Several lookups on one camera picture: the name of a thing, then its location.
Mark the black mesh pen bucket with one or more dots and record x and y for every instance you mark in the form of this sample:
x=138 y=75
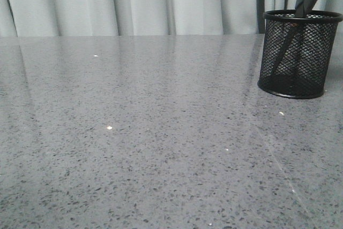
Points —
x=296 y=53

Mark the grey curtain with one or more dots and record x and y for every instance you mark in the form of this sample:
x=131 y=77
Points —
x=135 y=17

